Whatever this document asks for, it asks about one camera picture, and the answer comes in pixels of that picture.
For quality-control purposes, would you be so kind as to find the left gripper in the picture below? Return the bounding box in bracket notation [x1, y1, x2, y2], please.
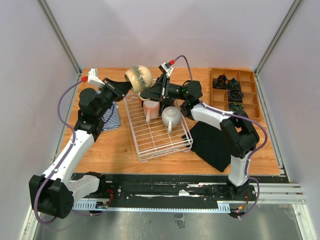
[95, 77, 134, 119]

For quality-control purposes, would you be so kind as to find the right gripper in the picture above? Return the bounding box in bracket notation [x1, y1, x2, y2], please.
[138, 74, 188, 103]

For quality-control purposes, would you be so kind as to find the white pink mug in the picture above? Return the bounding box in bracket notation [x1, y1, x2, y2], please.
[143, 100, 160, 123]

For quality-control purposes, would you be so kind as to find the beige stoneware mug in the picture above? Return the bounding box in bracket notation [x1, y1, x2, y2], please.
[124, 65, 153, 94]

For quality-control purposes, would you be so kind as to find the light grey mug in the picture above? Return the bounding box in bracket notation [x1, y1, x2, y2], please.
[161, 106, 181, 133]

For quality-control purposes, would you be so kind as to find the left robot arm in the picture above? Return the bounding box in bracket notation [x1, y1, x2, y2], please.
[28, 78, 132, 225]

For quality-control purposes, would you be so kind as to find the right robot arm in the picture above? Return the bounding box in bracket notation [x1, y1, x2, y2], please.
[139, 74, 260, 200]

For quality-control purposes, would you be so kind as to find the blue striped cloth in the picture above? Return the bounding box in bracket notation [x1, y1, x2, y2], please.
[101, 101, 121, 133]

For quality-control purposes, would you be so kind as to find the black cloth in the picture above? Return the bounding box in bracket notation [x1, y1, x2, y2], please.
[181, 121, 231, 172]

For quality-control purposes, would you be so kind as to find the wooden compartment organizer box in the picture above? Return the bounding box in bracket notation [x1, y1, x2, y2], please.
[209, 68, 262, 122]

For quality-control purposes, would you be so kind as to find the rolled black tie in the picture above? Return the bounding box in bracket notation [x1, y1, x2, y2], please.
[228, 89, 244, 103]

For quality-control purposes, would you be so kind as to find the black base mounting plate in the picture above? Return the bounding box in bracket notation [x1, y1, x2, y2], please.
[87, 173, 257, 210]

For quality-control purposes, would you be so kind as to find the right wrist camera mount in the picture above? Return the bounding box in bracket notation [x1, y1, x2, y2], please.
[158, 59, 175, 77]

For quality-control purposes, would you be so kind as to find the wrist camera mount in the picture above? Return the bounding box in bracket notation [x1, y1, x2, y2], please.
[81, 68, 105, 88]
[158, 59, 175, 77]

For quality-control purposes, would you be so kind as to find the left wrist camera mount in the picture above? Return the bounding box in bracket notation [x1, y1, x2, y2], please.
[81, 68, 105, 88]

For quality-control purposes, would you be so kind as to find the white wire dish rack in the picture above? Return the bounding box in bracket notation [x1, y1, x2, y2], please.
[124, 93, 193, 163]

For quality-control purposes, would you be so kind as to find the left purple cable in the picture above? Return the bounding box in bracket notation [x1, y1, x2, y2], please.
[33, 79, 106, 225]

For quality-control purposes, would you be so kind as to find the purple cable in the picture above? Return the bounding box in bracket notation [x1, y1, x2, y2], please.
[173, 54, 269, 220]
[33, 79, 106, 225]

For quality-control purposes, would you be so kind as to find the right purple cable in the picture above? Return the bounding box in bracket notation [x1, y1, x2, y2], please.
[173, 54, 269, 220]

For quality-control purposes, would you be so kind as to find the aluminium rail frame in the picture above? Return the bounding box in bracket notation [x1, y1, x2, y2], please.
[72, 182, 305, 215]

